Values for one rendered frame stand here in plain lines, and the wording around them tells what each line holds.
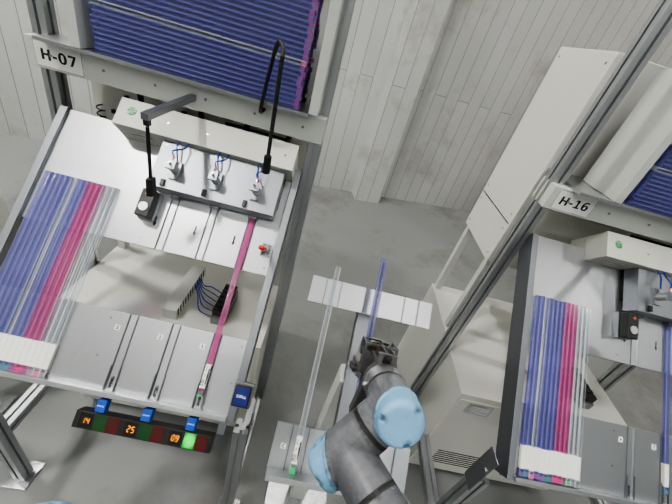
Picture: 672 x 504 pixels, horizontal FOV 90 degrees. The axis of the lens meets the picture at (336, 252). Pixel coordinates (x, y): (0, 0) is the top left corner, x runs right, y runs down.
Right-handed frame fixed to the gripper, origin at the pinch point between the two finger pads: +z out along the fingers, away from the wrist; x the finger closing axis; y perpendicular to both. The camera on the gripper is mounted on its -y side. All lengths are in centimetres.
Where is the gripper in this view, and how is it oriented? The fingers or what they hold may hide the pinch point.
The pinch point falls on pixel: (365, 357)
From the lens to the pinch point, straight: 87.4
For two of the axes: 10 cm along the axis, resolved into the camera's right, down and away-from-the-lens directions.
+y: 2.4, -9.7, -0.1
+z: -0.5, -0.2, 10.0
